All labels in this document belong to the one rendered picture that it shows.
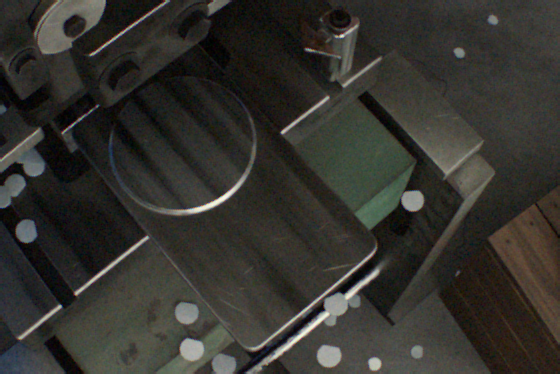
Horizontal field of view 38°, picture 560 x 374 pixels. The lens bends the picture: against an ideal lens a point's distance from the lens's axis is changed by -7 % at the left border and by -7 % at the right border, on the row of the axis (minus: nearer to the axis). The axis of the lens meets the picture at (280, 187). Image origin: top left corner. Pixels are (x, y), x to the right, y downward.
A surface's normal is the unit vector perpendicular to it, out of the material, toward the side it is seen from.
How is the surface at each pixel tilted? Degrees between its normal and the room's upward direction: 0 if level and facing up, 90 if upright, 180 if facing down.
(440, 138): 0
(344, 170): 0
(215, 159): 0
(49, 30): 90
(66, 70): 90
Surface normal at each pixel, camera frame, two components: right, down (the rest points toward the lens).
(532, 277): 0.02, -0.34
